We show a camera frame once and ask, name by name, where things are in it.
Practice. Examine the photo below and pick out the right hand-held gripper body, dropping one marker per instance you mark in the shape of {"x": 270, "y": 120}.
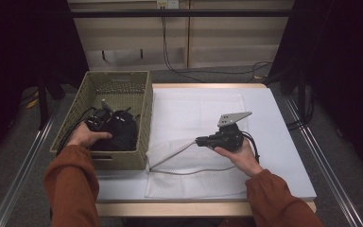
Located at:
{"x": 228, "y": 140}

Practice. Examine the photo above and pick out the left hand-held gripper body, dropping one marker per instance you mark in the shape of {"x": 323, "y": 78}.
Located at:
{"x": 99, "y": 121}

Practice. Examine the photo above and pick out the black cloth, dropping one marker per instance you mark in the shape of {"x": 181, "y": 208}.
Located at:
{"x": 123, "y": 132}

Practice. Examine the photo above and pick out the green woven basket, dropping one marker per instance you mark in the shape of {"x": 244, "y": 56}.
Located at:
{"x": 119, "y": 85}

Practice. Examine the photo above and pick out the white mesh laundry bag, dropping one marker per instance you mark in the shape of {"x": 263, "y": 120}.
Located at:
{"x": 186, "y": 116}

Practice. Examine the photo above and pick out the person's left hand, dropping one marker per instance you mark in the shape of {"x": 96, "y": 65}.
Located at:
{"x": 85, "y": 137}

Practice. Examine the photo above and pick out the person's right hand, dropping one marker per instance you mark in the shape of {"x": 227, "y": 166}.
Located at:
{"x": 244, "y": 159}

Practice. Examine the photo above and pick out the white foam mat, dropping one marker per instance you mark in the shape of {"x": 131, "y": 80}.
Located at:
{"x": 274, "y": 126}

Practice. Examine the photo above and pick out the black metal stand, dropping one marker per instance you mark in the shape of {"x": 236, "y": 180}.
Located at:
{"x": 43, "y": 104}
{"x": 301, "y": 94}

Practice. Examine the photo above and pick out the yellow floor object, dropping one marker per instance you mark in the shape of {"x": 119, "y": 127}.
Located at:
{"x": 32, "y": 103}

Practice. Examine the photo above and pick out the dark curtain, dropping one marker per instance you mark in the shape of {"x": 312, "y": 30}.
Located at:
{"x": 343, "y": 63}
{"x": 22, "y": 47}

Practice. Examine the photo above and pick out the black horizontal bar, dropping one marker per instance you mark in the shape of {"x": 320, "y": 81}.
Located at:
{"x": 182, "y": 13}

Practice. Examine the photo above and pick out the metal floor rail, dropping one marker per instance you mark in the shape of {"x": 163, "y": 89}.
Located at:
{"x": 22, "y": 176}
{"x": 337, "y": 186}

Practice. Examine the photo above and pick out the white wall socket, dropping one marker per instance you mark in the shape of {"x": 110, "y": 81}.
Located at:
{"x": 167, "y": 3}

